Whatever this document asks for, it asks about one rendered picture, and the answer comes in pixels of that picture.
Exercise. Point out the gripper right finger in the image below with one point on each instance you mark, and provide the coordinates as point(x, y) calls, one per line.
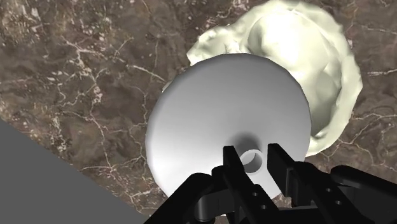
point(310, 189)

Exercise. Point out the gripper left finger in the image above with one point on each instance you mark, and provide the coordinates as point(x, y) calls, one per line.
point(235, 186)

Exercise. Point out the cream wavy bowl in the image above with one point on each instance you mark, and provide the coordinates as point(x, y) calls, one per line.
point(310, 56)

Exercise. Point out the white round funnel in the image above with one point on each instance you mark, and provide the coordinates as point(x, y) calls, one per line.
point(217, 118)

